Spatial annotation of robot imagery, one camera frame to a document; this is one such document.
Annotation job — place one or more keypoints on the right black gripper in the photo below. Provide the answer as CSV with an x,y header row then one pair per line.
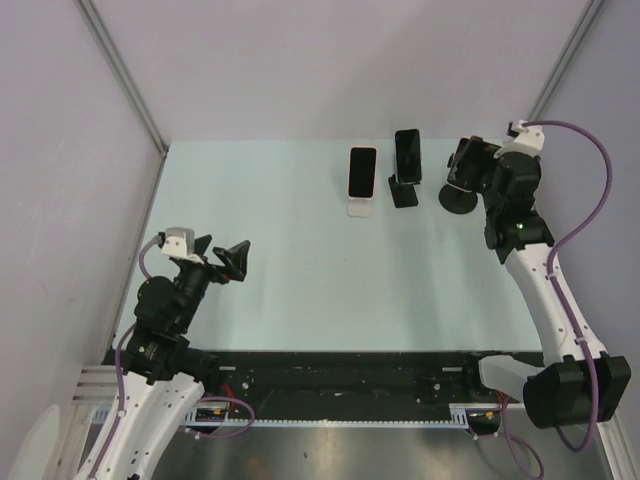
x,y
480,153

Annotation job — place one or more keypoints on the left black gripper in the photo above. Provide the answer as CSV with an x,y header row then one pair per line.
x,y
235,260

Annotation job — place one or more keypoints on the pink phone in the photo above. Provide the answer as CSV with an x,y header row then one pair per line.
x,y
462,171

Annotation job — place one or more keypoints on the black round-base phone stand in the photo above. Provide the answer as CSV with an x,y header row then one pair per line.
x,y
456,200

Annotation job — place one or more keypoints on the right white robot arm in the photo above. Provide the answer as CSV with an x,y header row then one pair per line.
x,y
579,380

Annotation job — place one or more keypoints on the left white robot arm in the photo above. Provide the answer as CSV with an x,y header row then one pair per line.
x,y
159,376

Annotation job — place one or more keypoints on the black phone on stand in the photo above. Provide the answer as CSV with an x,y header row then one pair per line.
x,y
408,166

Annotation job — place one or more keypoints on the black rectangular phone stand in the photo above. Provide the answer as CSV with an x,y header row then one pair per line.
x,y
403,195

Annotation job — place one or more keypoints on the pink-cased phone on stand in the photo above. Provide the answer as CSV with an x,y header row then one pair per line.
x,y
362,172

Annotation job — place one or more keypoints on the white phone stand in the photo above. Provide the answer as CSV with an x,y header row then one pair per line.
x,y
359,207

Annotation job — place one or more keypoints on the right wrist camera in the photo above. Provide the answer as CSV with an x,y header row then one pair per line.
x,y
525,137

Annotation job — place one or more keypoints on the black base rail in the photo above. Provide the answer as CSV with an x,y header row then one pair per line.
x,y
347,386

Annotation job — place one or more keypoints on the left aluminium frame post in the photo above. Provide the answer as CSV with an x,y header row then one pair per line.
x,y
106,44

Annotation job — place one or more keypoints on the aluminium frame post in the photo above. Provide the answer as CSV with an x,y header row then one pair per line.
x,y
106,44
579,34

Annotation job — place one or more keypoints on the right aluminium frame post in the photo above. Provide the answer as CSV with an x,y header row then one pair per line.
x,y
579,34

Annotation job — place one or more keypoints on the white slotted cable duct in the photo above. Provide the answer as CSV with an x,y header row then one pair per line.
x,y
454,417

